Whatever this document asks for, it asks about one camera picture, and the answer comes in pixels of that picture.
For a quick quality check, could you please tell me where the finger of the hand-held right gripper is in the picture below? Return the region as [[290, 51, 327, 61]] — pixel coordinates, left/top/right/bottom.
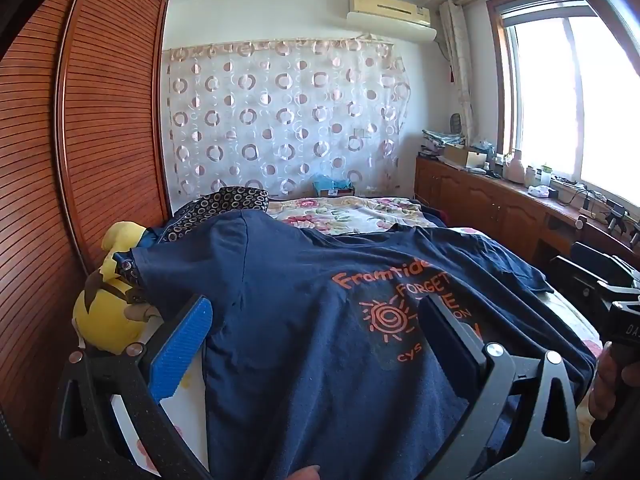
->
[[550, 255, 608, 303], [571, 241, 640, 281]]

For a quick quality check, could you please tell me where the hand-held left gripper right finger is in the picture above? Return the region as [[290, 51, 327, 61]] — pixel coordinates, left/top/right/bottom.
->
[[417, 302, 583, 480]]

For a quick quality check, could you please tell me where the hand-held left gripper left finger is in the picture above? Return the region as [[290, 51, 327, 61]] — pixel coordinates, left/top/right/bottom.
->
[[42, 295, 216, 480]]

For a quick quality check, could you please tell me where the navy printed t-shirt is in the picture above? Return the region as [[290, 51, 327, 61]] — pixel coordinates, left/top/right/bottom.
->
[[132, 210, 598, 480]]

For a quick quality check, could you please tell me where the person's right hand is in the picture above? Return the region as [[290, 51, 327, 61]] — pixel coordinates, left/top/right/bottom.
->
[[587, 342, 633, 441]]

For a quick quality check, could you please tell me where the person's left hand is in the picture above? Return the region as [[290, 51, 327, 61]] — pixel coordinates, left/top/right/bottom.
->
[[280, 464, 322, 480]]

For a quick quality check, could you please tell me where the white flower-print bed sheet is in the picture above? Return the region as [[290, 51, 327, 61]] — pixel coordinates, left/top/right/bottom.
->
[[107, 225, 608, 480]]

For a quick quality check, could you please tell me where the yellow plush toy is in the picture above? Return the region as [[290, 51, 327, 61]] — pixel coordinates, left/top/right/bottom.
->
[[72, 220, 166, 356]]

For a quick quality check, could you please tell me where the white bottle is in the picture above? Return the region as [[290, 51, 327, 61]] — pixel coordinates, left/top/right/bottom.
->
[[502, 150, 525, 183]]

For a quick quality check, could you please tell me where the long wooden cabinet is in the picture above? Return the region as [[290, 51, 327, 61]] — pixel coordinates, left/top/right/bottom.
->
[[414, 152, 640, 271]]

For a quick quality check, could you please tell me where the wooden-framed window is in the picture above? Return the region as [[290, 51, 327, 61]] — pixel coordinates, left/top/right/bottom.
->
[[487, 0, 640, 206]]

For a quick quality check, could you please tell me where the cardboard box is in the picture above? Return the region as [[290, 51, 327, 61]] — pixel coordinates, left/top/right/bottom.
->
[[442, 144, 488, 168]]

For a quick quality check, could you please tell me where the stack of papers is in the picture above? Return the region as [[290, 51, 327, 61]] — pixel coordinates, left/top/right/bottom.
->
[[422, 129, 466, 148]]

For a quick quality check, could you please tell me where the beige window curtain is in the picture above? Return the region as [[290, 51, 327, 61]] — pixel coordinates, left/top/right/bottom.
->
[[439, 0, 476, 141]]

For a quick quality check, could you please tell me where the sheer circle-patterned curtain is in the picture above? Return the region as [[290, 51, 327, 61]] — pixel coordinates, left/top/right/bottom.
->
[[162, 37, 413, 201]]

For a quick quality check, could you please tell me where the dark ring-patterned cloth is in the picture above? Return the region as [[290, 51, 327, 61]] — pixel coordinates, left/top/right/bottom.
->
[[114, 186, 271, 286]]

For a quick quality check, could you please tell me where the wall air conditioner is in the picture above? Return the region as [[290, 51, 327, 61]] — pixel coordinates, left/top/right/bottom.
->
[[346, 0, 437, 42]]

